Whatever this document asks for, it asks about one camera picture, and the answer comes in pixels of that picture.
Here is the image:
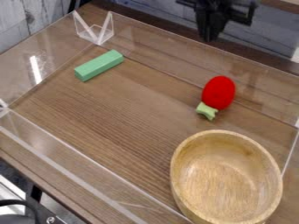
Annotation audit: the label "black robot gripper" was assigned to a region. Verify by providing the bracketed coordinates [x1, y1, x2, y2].
[174, 0, 257, 41]

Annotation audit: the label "red felt strawberry toy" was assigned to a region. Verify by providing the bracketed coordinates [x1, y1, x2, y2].
[194, 75, 236, 121]

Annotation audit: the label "green rectangular block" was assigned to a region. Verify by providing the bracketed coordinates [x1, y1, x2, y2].
[73, 50, 124, 82]

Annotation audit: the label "clear acrylic tray walls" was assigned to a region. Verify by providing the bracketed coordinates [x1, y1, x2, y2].
[0, 6, 299, 224]

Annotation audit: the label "wooden bowl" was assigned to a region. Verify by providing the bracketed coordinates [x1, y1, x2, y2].
[169, 129, 283, 224]

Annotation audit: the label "black table leg bracket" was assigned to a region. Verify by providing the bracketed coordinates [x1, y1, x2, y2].
[25, 184, 66, 224]

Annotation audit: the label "black cable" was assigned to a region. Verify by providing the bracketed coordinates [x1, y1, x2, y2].
[0, 199, 36, 224]

